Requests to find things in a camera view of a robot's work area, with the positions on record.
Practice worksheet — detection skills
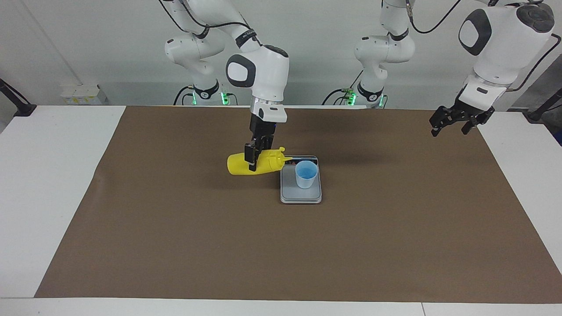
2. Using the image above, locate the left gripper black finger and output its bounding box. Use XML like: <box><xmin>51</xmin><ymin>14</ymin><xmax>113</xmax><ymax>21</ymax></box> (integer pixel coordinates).
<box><xmin>461</xmin><ymin>113</ymin><xmax>488</xmax><ymax>135</ymax></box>
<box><xmin>429</xmin><ymin>108</ymin><xmax>453</xmax><ymax>137</ymax></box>

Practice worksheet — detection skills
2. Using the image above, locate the yellow squeeze bottle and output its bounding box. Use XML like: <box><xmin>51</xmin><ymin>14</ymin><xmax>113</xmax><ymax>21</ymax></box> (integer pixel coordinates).
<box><xmin>227</xmin><ymin>147</ymin><xmax>295</xmax><ymax>176</ymax></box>

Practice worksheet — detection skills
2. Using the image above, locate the light blue plastic cup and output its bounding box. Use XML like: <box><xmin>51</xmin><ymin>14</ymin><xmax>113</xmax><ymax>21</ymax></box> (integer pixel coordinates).
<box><xmin>295</xmin><ymin>160</ymin><xmax>319</xmax><ymax>190</ymax></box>

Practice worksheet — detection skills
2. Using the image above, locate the silver digital kitchen scale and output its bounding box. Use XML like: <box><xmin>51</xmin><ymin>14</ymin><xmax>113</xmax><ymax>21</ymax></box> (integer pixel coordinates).
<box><xmin>280</xmin><ymin>155</ymin><xmax>323</xmax><ymax>205</ymax></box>

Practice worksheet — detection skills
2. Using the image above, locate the black clamp stand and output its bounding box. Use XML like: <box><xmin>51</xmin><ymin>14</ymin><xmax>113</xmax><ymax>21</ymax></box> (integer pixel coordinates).
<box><xmin>0</xmin><ymin>78</ymin><xmax>37</xmax><ymax>117</ymax></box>
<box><xmin>525</xmin><ymin>87</ymin><xmax>562</xmax><ymax>122</ymax></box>

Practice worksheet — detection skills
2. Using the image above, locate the brown table mat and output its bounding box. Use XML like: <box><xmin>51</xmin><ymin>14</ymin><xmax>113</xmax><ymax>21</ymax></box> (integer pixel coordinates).
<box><xmin>34</xmin><ymin>105</ymin><xmax>562</xmax><ymax>304</ymax></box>

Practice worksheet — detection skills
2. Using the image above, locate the black base cable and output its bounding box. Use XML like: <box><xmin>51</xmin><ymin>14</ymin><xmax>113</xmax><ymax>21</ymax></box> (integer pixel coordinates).
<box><xmin>321</xmin><ymin>69</ymin><xmax>365</xmax><ymax>106</ymax></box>
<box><xmin>173</xmin><ymin>85</ymin><xmax>196</xmax><ymax>106</ymax></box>

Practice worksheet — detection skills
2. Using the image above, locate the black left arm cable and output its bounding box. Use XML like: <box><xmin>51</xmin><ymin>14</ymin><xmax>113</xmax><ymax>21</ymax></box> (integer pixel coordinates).
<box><xmin>406</xmin><ymin>0</ymin><xmax>562</xmax><ymax>93</ymax></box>

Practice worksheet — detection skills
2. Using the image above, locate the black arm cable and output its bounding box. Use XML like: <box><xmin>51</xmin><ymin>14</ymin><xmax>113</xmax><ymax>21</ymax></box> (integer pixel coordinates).
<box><xmin>159</xmin><ymin>0</ymin><xmax>263</xmax><ymax>47</ymax></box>
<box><xmin>406</xmin><ymin>0</ymin><xmax>562</xmax><ymax>93</ymax></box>

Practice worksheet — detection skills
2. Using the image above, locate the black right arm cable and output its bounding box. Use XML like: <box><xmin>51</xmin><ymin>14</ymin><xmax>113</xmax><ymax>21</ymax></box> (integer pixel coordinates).
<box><xmin>159</xmin><ymin>0</ymin><xmax>263</xmax><ymax>47</ymax></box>

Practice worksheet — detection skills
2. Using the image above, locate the white wall socket box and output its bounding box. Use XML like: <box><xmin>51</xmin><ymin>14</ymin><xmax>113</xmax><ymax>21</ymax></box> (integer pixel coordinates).
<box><xmin>60</xmin><ymin>84</ymin><xmax>103</xmax><ymax>105</ymax></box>

